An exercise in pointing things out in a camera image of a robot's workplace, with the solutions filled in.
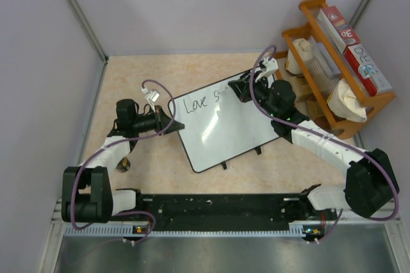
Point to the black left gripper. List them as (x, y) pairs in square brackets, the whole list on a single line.
[(161, 120)]

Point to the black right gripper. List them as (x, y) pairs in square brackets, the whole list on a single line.
[(242, 88)]

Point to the white whiteboard black frame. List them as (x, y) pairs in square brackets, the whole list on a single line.
[(218, 129)]

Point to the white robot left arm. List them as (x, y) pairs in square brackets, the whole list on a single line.
[(86, 189)]

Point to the brown cardboard box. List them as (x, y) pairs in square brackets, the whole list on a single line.
[(301, 88)]

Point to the black yellow drink can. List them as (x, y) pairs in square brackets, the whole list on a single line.
[(124, 165)]

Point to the cream paper bag upper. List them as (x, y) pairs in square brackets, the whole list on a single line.
[(304, 49)]

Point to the cream paper bag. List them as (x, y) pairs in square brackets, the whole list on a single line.
[(304, 49), (344, 104)]

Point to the clear plastic straw pack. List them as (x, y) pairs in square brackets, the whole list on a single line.
[(322, 70)]

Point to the cream paper bag lower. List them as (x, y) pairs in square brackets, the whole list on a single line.
[(344, 104)]

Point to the red white box upper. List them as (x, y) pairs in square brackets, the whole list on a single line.
[(339, 30)]

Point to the red white box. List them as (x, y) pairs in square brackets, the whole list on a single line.
[(366, 70), (339, 30)]

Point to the orange wooden shelf rack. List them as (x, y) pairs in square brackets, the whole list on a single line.
[(343, 127)]

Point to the red white box lower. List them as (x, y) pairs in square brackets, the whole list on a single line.
[(366, 70)]

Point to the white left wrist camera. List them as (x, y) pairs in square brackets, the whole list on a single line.
[(151, 96)]

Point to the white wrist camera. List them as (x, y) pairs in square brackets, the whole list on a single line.
[(151, 96), (267, 67)]

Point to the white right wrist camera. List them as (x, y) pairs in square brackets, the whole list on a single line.
[(267, 67)]

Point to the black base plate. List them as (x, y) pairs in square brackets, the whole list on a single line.
[(227, 212)]

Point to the grey slotted cable duct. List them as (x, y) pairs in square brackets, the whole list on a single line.
[(140, 229)]

